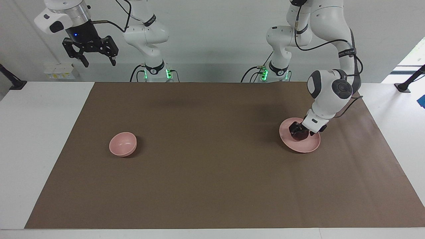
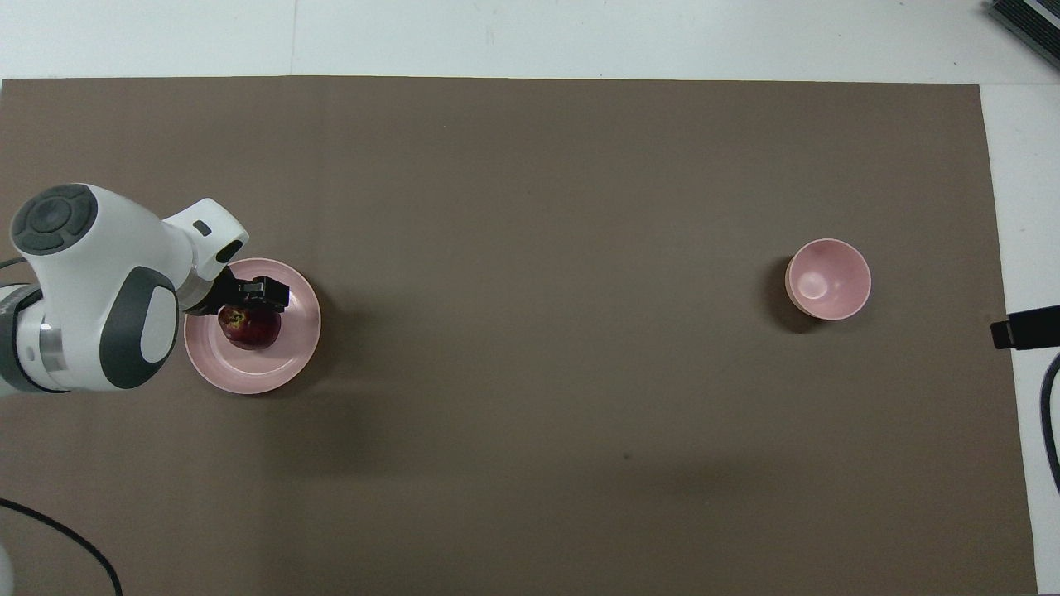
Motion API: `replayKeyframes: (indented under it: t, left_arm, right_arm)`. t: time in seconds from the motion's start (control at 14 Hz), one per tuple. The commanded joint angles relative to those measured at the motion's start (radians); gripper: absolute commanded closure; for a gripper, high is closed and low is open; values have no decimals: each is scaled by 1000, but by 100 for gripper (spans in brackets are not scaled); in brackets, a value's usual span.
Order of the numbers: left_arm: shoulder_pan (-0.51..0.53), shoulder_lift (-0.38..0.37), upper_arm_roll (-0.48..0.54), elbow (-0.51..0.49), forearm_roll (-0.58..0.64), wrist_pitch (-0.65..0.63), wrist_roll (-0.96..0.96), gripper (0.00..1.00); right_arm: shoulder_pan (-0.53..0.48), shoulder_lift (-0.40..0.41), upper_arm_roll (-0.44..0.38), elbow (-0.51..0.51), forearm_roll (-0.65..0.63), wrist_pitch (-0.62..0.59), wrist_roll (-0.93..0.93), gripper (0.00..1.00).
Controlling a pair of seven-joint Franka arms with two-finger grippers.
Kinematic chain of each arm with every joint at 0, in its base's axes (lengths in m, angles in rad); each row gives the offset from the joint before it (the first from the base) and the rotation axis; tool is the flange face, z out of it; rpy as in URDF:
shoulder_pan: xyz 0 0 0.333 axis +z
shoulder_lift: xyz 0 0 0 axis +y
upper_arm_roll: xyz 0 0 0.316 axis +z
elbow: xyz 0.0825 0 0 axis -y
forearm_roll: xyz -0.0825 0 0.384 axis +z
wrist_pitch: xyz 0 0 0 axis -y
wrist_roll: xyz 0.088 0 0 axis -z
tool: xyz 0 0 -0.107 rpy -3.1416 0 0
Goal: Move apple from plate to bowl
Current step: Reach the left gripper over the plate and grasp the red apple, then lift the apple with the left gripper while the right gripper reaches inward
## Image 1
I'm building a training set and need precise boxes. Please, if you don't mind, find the white wall outlet box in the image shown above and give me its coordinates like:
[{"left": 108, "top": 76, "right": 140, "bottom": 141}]
[{"left": 43, "top": 63, "right": 80, "bottom": 80}]

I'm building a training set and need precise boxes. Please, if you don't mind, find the pink plate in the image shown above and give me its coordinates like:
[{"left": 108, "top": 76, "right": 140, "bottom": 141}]
[{"left": 279, "top": 118, "right": 321, "bottom": 153}]

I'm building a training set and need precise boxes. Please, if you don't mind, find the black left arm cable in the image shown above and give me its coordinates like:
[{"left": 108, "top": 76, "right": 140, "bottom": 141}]
[{"left": 294, "top": 3, "right": 364, "bottom": 118}]

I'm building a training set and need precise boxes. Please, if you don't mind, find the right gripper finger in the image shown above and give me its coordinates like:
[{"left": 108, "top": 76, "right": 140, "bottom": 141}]
[
  {"left": 103, "top": 35, "right": 119, "bottom": 66},
  {"left": 62, "top": 38, "right": 90, "bottom": 68}
]

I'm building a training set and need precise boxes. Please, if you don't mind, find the brown table mat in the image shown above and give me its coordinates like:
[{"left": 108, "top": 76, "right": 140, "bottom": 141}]
[{"left": 24, "top": 82, "right": 425, "bottom": 229}]

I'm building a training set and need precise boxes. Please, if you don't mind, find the pink bowl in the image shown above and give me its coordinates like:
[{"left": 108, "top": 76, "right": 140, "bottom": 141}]
[{"left": 109, "top": 132, "right": 137, "bottom": 157}]

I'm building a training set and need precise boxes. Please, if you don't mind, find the black stand with pole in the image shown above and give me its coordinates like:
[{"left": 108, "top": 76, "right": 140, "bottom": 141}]
[
  {"left": 394, "top": 65, "right": 425, "bottom": 93},
  {"left": 0, "top": 63, "right": 28, "bottom": 91}
]

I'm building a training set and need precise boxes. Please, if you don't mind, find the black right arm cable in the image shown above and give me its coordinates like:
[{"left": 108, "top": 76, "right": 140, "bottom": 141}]
[{"left": 90, "top": 0, "right": 132, "bottom": 33}]

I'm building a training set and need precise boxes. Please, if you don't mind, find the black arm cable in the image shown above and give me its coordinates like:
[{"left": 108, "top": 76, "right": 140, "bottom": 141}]
[
  {"left": 90, "top": 0, "right": 132, "bottom": 33},
  {"left": 294, "top": 3, "right": 364, "bottom": 118}
]

